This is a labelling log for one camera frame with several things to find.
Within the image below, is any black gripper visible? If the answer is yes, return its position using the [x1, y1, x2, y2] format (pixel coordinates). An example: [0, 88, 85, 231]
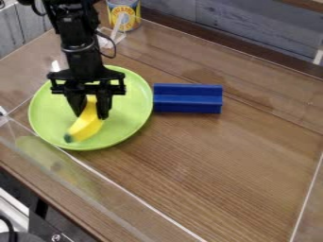
[46, 67, 126, 120]

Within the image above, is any yellow toy banana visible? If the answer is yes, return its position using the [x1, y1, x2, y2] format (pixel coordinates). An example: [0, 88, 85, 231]
[64, 95, 104, 143]

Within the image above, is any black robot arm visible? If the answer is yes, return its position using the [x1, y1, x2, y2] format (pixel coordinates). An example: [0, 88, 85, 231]
[17, 0, 126, 120]

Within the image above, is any green plate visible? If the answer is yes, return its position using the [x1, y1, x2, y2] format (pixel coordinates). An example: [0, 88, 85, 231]
[28, 65, 152, 151]

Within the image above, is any blue rectangular block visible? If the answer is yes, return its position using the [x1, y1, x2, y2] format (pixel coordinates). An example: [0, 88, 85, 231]
[152, 83, 222, 113]

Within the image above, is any yellow labelled tin can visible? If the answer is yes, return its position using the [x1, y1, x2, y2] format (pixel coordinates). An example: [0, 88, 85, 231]
[105, 0, 141, 32]

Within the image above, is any clear acrylic front barrier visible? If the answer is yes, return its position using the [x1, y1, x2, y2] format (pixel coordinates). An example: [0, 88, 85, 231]
[0, 113, 205, 242]

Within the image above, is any clear acrylic corner bracket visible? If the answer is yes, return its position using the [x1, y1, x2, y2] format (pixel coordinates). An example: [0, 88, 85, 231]
[97, 12, 126, 49]

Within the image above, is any black cable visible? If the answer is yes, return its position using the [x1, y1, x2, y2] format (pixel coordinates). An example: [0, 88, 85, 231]
[0, 211, 17, 242]

